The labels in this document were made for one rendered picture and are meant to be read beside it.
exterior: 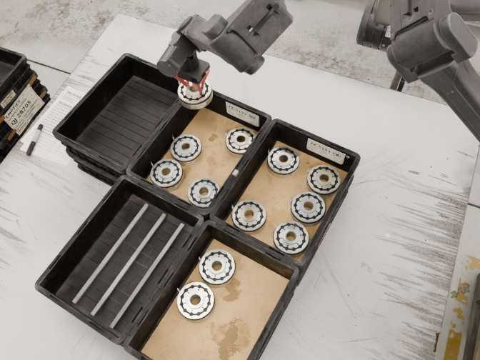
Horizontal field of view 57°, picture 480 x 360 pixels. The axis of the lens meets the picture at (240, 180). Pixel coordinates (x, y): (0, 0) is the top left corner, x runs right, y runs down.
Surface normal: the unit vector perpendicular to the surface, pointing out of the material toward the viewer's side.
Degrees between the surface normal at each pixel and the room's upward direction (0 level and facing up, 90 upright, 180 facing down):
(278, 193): 0
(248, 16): 57
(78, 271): 0
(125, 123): 0
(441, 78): 87
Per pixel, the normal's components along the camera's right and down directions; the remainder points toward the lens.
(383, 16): -0.40, 0.82
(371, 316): -0.05, -0.48
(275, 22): 0.17, 0.45
